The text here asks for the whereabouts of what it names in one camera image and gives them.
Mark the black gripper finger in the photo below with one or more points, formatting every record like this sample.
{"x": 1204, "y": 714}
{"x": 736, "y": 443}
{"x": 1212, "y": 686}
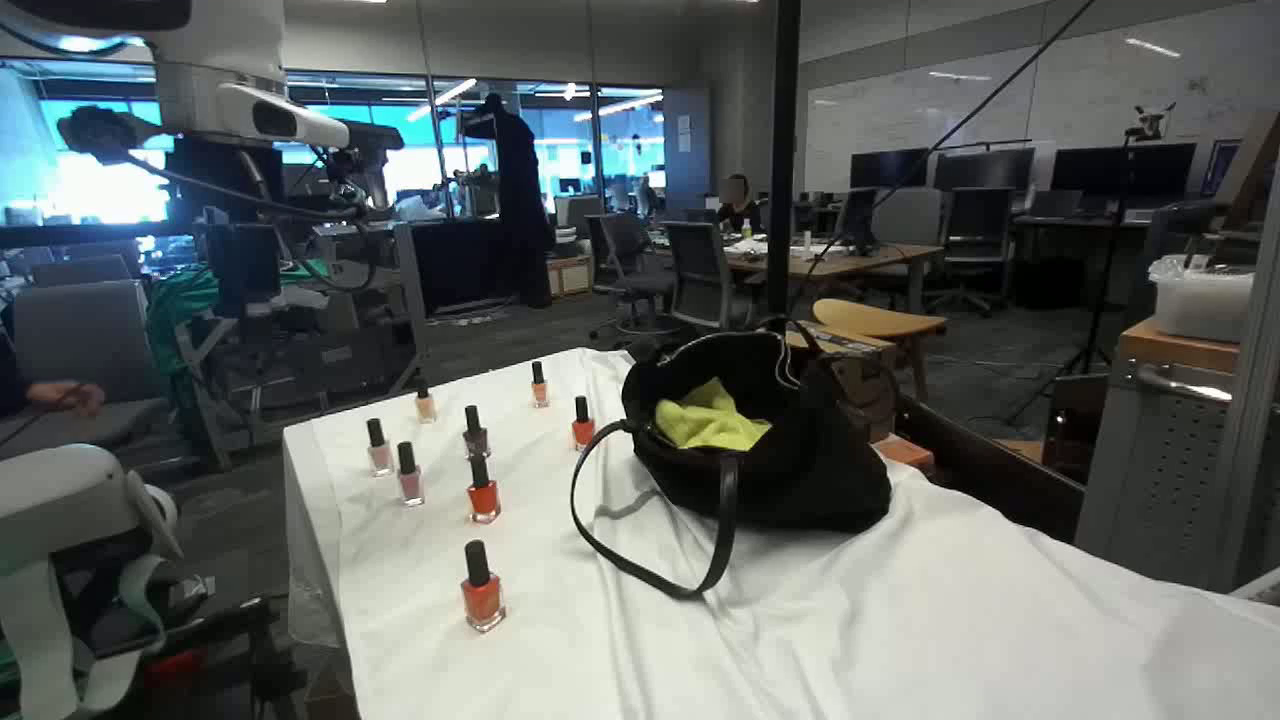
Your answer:
{"x": 226, "y": 277}
{"x": 264, "y": 277}

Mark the dark plum nail polish bottle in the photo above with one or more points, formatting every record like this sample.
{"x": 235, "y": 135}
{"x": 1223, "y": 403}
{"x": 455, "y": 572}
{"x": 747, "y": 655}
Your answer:
{"x": 475, "y": 434}

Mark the white plastic container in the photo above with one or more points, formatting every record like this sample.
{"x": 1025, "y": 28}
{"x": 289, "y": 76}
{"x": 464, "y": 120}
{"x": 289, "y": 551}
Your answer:
{"x": 1203, "y": 301}

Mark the dark office chair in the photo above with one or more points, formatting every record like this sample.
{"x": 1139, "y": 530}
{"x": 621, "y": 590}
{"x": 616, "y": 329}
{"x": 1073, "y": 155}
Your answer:
{"x": 635, "y": 261}

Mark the aluminium frame bar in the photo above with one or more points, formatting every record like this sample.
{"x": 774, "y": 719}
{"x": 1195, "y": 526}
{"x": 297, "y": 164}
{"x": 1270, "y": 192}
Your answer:
{"x": 1260, "y": 403}

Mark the orange nail polish bottle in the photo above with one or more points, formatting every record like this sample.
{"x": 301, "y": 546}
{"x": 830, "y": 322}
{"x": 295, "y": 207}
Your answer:
{"x": 481, "y": 601}
{"x": 582, "y": 434}
{"x": 481, "y": 501}

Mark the black hanging coat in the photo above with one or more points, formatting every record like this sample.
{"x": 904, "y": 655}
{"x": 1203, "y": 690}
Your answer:
{"x": 522, "y": 184}

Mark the peach nail polish bottle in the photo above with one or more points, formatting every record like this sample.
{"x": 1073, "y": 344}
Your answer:
{"x": 427, "y": 407}
{"x": 537, "y": 391}

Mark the black vertical pole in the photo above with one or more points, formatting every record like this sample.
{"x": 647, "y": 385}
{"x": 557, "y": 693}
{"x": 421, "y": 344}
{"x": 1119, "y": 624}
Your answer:
{"x": 782, "y": 160}

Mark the grey padded chair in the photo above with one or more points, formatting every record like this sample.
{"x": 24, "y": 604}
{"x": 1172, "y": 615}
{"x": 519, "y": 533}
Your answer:
{"x": 83, "y": 344}

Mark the small black computer monitor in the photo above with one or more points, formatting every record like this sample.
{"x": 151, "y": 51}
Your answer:
{"x": 890, "y": 168}

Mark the grey cabinet with wooden top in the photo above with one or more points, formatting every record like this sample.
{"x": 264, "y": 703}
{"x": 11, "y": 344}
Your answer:
{"x": 1153, "y": 466}

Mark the yellow cloth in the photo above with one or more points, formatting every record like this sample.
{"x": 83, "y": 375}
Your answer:
{"x": 705, "y": 423}

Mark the black office chair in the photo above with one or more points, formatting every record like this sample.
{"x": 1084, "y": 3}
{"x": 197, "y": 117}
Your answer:
{"x": 976, "y": 227}

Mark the grey mesh office chair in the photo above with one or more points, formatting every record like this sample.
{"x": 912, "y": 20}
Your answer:
{"x": 696, "y": 267}

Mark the black camera on stand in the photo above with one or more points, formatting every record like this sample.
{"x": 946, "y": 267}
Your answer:
{"x": 101, "y": 130}

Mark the black tripod stand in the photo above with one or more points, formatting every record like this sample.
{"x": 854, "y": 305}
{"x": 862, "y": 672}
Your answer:
{"x": 1147, "y": 124}

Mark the cardboard box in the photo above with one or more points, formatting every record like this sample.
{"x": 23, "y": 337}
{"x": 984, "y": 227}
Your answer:
{"x": 570, "y": 273}

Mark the seated person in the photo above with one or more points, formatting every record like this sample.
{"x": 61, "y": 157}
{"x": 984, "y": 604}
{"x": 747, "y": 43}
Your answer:
{"x": 736, "y": 207}

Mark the black nail polish bottle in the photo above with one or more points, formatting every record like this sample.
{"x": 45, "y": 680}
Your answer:
{"x": 376, "y": 453}

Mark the long wooden desk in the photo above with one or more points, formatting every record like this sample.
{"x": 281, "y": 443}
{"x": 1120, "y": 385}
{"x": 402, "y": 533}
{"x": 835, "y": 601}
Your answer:
{"x": 854, "y": 259}

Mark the wide black computer monitor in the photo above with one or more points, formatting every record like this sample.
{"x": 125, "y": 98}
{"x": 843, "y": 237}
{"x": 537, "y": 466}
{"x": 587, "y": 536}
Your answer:
{"x": 1120, "y": 175}

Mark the black screen on cart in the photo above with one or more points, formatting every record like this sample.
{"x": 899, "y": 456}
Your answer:
{"x": 461, "y": 267}

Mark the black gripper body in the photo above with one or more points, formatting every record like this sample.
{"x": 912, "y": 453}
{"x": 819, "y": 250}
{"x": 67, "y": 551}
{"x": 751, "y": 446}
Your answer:
{"x": 241, "y": 184}

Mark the round wooden stool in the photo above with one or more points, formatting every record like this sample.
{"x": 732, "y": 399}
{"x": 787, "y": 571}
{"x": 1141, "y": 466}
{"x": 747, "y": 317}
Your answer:
{"x": 872, "y": 322}

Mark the pink nail polish bottle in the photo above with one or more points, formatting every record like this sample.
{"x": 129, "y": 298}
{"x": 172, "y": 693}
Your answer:
{"x": 410, "y": 482}

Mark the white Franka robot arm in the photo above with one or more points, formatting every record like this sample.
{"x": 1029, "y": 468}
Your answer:
{"x": 220, "y": 53}

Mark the white tablecloth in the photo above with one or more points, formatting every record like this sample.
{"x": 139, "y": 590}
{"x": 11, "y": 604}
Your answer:
{"x": 864, "y": 624}

